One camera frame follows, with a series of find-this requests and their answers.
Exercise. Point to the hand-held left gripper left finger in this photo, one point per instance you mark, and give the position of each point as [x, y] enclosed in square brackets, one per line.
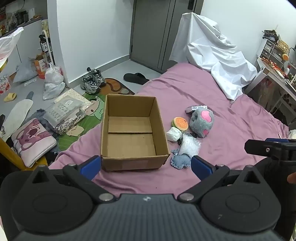
[90, 167]

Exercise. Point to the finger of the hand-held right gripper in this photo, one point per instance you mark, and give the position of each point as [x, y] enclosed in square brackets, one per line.
[259, 146]

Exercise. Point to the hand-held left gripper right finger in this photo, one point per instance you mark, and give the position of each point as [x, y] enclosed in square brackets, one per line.
[201, 166]

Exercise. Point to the clear plastic bag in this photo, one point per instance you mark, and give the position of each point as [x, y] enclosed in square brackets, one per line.
[188, 146]

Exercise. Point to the grey paw plush toy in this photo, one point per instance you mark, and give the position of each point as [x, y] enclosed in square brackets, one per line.
[198, 125]

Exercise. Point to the white paper-wrapped ball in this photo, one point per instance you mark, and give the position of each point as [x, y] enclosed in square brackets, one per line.
[173, 134]

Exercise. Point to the brown cardboard box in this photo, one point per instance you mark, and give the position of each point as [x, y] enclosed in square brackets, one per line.
[129, 143]

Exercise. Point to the burger plush toy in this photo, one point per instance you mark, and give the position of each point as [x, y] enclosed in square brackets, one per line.
[180, 124]

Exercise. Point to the blue snack packet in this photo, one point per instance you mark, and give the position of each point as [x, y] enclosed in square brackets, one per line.
[196, 108]

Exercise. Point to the person's right hand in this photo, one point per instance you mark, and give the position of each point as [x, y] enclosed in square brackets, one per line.
[292, 178]

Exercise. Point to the blue knitted cloth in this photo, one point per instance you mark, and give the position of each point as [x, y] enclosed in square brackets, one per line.
[179, 161]

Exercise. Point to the green cartoon floor mat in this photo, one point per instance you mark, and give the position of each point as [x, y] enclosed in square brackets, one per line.
[69, 141]

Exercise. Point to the cardboard scrap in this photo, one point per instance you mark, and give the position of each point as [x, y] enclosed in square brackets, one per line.
[75, 131]

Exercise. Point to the floral packaged cloth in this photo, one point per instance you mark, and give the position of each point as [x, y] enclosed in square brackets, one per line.
[67, 127]

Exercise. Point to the pink cartoon laptop sleeve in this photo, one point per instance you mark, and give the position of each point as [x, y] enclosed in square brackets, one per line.
[32, 139]

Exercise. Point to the grey-blue fluffy rug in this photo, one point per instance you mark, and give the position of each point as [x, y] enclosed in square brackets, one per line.
[40, 114]

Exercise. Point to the white dotted package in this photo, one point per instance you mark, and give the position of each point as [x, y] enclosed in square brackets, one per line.
[69, 95]

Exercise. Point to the white desk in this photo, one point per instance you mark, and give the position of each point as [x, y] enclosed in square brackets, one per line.
[262, 67]

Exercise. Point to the grey sneaker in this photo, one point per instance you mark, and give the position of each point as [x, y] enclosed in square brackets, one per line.
[90, 84]
[99, 77]

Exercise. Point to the yellow wooden furniture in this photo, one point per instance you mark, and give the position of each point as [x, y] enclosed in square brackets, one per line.
[9, 153]

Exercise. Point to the pink bed sheet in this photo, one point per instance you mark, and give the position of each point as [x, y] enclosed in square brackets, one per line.
[196, 81]

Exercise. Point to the flat white plastic bag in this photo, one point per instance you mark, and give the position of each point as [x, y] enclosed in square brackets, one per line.
[52, 90]

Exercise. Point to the white ironing board cover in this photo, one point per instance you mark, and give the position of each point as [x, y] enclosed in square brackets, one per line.
[17, 115]

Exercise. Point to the orange ball ornament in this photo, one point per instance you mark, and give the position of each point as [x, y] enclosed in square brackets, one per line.
[285, 57]

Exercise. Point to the black eyeglasses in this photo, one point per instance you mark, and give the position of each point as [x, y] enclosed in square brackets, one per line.
[2, 130]

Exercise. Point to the tied white plastic bag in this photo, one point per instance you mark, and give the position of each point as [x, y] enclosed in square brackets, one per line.
[53, 76]

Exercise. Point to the small drawer organizer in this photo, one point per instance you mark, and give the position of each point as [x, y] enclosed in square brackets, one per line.
[269, 47]

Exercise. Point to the black slipper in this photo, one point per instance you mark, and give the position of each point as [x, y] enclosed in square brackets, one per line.
[134, 77]

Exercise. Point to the yellow slipper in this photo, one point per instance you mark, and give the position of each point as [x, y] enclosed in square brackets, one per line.
[9, 97]

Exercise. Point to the orange carton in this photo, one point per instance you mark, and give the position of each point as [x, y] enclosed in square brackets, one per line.
[40, 67]

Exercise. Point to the white draped sheet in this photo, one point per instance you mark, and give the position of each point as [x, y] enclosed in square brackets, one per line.
[208, 46]

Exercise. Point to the grey plastic bag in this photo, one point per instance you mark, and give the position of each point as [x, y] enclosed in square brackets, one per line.
[24, 73]

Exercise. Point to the pink-labelled bottle pack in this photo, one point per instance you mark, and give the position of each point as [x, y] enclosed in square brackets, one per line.
[4, 84]

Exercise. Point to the black bottle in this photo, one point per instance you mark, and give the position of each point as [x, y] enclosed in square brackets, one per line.
[44, 44]

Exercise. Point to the white rack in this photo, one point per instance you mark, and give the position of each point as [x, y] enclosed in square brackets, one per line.
[47, 39]

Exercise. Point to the white cabinet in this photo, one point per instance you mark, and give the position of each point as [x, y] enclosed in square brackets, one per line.
[27, 39]

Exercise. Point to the grey door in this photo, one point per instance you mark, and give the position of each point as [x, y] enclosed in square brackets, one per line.
[150, 30]

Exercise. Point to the large translucent plastic bag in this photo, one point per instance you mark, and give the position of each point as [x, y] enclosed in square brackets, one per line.
[8, 44]

